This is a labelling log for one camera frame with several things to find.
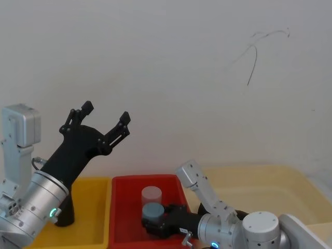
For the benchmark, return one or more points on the red plastic bin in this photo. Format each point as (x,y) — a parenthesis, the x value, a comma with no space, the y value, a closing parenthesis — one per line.
(124,207)

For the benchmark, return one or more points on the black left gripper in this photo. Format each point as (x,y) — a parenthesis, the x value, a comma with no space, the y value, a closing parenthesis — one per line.
(75,145)

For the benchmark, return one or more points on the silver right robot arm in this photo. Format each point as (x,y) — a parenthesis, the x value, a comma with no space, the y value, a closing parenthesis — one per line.
(259,228)

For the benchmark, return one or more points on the clear plastic cylinder block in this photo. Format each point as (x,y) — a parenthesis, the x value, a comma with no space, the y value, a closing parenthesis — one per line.
(151,195)

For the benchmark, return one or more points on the cream plastic tub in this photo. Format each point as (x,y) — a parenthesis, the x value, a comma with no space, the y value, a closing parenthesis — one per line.
(259,186)

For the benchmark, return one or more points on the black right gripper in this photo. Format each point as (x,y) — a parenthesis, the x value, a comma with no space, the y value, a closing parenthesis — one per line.
(181,220)

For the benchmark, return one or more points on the grey cylinder block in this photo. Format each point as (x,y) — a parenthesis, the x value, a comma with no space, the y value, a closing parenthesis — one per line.
(153,211)

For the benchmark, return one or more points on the yellow plastic bin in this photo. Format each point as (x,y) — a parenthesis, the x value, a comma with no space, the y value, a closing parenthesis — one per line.
(90,207)

